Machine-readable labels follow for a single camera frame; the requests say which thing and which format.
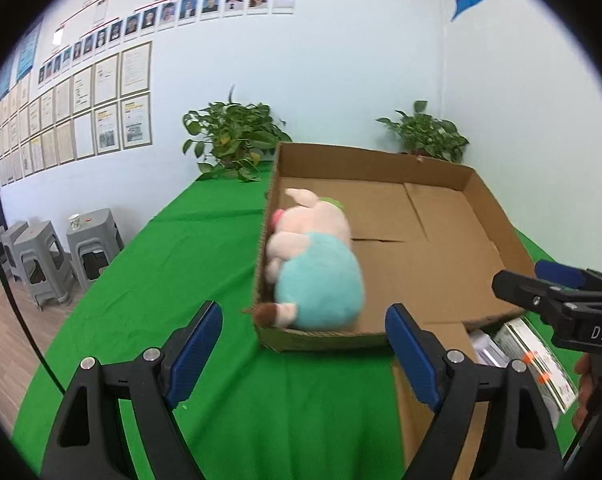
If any white phone holder stand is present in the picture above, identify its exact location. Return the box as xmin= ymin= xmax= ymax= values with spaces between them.
xmin=469 ymin=330 xmax=510 ymax=367

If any brown cardboard insert box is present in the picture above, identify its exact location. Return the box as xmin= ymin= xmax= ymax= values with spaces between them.
xmin=391 ymin=323 xmax=488 ymax=480

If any person's right hand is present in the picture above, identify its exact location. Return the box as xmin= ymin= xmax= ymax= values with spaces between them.
xmin=572 ymin=353 xmax=594 ymax=431

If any large cardboard tray box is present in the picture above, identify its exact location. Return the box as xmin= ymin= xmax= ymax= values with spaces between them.
xmin=257 ymin=143 xmax=533 ymax=352

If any right potted green plant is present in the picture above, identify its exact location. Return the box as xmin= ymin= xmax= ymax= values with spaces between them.
xmin=376 ymin=100 xmax=469 ymax=164

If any potted green plant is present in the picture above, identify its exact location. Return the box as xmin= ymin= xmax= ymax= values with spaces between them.
xmin=182 ymin=91 xmax=291 ymax=183
xmin=376 ymin=100 xmax=469 ymax=164

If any grey plastic stool middle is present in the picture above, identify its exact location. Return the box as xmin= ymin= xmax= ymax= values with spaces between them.
xmin=14 ymin=221 xmax=74 ymax=311

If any grey plastic stool with cup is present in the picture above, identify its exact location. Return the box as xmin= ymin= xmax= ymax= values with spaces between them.
xmin=66 ymin=208 xmax=124 ymax=292

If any grey plastic stool far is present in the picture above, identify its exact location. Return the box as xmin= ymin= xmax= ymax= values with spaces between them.
xmin=0 ymin=221 xmax=28 ymax=281

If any paper cup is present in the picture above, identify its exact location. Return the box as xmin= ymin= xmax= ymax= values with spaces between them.
xmin=69 ymin=214 xmax=80 ymax=231

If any framed certificate lower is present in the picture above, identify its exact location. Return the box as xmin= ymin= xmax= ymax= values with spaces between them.
xmin=121 ymin=93 xmax=152 ymax=150

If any framed certificate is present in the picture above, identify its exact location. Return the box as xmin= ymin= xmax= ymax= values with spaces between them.
xmin=120 ymin=42 xmax=152 ymax=96
xmin=121 ymin=93 xmax=152 ymax=150

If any left potted green plant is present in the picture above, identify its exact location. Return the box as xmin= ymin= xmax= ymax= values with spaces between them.
xmin=182 ymin=91 xmax=291 ymax=183

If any framed certificate upper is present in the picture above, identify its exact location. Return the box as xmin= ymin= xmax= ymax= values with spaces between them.
xmin=120 ymin=42 xmax=152 ymax=96

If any black cable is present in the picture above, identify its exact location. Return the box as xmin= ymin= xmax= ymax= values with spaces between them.
xmin=0 ymin=226 xmax=68 ymax=396

